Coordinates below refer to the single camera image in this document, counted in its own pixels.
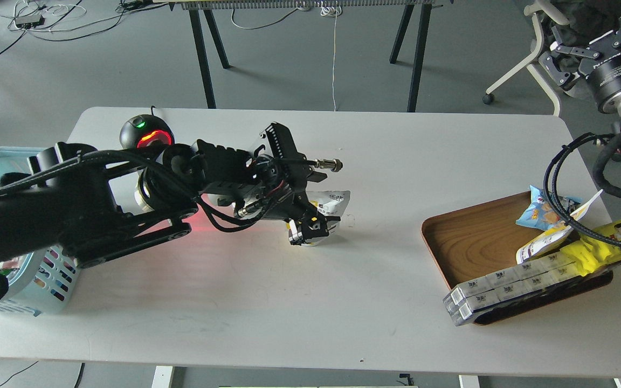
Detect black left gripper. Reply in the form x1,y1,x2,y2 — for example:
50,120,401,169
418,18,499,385
192,122,343,246

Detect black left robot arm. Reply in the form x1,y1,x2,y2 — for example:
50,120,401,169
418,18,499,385
0,115,343,301

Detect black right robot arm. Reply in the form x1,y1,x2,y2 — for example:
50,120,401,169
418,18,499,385
542,17,621,248

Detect long silver snack box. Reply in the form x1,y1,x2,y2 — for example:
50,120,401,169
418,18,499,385
442,253,582,327

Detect blue snack bag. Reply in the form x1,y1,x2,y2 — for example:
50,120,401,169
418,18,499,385
515,186,561,231

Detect yellow cartoon snack pack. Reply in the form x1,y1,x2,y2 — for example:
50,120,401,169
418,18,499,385
560,219,621,276

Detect red white snack bag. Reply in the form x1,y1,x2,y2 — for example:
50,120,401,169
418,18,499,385
0,257,26,271

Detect brown wooden tray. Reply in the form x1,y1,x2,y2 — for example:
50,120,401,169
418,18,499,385
421,192,613,320

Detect black barcode scanner red window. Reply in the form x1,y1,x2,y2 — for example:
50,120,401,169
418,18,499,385
119,107,176,149

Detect white office chair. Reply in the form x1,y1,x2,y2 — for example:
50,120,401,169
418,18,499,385
482,0,613,117

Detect white hanging cord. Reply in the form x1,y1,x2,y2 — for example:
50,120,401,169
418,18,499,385
320,5,343,112

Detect black background table frame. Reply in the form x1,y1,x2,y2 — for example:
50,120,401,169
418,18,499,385
166,1,434,113

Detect floor cables and power strip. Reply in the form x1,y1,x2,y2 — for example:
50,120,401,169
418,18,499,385
0,0,149,74

